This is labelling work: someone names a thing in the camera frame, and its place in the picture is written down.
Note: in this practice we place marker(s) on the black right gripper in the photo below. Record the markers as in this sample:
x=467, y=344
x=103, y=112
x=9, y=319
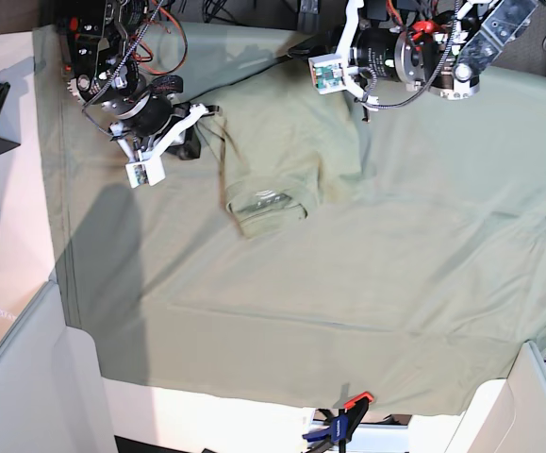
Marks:
x=152, y=115

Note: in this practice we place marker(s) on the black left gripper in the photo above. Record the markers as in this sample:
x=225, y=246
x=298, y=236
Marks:
x=401, y=57

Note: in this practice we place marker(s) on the light green T-shirt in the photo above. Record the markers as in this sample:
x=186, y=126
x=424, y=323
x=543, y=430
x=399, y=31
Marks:
x=284, y=150

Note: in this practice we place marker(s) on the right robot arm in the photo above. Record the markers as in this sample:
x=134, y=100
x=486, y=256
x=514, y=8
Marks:
x=108, y=64

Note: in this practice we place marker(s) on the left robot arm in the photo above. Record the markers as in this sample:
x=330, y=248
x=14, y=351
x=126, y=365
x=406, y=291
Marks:
x=469, y=36

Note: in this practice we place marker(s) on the orange black clamp left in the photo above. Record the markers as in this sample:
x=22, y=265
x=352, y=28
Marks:
x=68, y=32

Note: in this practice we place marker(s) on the green table cloth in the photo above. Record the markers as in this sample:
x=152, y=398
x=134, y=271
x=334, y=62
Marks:
x=419, y=290

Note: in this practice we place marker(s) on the orange blue clamp bottom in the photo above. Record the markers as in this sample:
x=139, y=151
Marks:
x=339, y=429

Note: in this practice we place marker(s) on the aluminium frame bracket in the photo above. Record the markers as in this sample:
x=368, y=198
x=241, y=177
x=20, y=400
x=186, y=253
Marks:
x=308, y=16

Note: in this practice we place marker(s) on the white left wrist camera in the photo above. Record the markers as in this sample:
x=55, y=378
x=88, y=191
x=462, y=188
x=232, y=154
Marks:
x=339, y=72

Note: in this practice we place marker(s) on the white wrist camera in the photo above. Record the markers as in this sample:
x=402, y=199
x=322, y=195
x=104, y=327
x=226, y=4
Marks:
x=339, y=72
x=145, y=164

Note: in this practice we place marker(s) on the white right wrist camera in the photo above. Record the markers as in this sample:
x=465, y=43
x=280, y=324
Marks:
x=145, y=164

